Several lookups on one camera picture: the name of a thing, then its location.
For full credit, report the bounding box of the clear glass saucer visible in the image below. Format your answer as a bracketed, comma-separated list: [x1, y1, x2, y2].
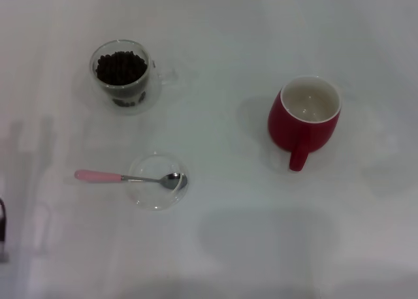
[127, 151, 190, 212]

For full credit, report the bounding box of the pink handled metal spoon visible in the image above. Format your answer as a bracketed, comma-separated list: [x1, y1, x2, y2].
[74, 169, 189, 191]

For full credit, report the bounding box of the coffee beans pile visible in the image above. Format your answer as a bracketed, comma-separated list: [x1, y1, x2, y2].
[95, 50, 148, 108]

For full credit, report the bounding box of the clear double-wall glass cup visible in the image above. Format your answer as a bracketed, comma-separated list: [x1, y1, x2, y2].
[89, 39, 180, 117]

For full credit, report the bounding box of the red ceramic mug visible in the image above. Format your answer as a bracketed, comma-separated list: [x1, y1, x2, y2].
[267, 75, 342, 172]

